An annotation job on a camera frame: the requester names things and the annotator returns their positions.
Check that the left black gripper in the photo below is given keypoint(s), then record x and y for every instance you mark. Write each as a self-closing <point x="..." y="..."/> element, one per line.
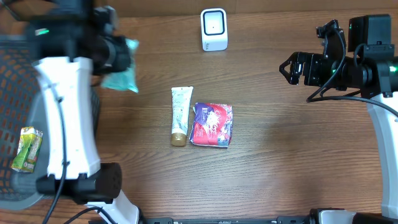
<point x="124" y="61"/>

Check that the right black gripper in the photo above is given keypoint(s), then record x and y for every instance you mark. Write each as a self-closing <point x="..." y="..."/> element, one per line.
<point x="311" y="61"/>

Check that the teal wet wipes pack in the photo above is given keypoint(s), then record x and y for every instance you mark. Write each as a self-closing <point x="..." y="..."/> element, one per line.
<point x="125" y="80"/>

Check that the white tube gold cap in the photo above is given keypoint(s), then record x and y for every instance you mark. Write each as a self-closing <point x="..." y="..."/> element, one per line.
<point x="181" y="98"/>

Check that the purple red pad package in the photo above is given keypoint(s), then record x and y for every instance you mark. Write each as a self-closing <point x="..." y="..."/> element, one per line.
<point x="212" y="125"/>

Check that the green juice carton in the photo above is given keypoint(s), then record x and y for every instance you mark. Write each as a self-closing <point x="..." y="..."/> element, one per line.
<point x="28" y="150"/>

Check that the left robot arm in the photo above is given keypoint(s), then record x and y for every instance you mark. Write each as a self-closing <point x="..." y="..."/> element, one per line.
<point x="70" y="44"/>

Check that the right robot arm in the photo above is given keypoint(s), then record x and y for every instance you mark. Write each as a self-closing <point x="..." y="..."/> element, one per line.
<point x="357" y="66"/>

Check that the white barcode scanner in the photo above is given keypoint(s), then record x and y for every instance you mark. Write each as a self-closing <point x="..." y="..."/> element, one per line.
<point x="214" y="30"/>

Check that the grey plastic basket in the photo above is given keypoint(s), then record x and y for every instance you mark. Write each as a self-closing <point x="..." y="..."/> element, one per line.
<point x="18" y="124"/>

